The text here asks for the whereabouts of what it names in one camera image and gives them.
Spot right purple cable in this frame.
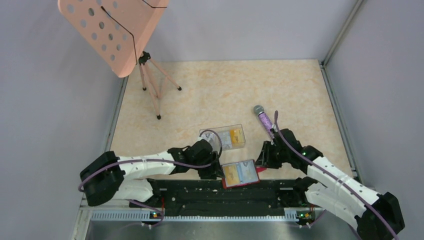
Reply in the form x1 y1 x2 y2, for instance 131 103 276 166
273 110 400 240

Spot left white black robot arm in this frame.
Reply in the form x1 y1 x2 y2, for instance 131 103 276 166
78 137 224 207

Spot purple glitter microphone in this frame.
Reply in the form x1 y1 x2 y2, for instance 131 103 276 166
253 105 275 139

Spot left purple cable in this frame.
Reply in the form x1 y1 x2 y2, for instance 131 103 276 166
77 129 223 229

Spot white credit card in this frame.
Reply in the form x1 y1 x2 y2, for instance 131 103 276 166
237 160 259 184
218 131 233 151

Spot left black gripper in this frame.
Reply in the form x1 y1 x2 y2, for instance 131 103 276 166
191 150 225 180

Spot red leather card holder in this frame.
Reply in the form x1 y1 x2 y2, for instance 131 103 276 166
221 159 261 189

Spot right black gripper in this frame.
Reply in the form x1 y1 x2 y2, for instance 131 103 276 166
254 140 290 169

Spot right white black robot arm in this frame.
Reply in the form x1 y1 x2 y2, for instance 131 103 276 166
255 128 405 240

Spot aluminium frame rail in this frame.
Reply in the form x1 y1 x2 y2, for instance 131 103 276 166
79 187 382 222

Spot purple cable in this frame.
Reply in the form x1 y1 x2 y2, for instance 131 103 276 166
273 110 400 240
77 129 223 229

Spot clear plastic card tray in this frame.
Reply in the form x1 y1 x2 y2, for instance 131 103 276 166
199 124 246 151

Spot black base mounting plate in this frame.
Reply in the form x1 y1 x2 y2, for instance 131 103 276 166
128 179 327 218

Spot pink perforated music stand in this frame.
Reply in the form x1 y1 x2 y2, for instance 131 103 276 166
57 0 182 119

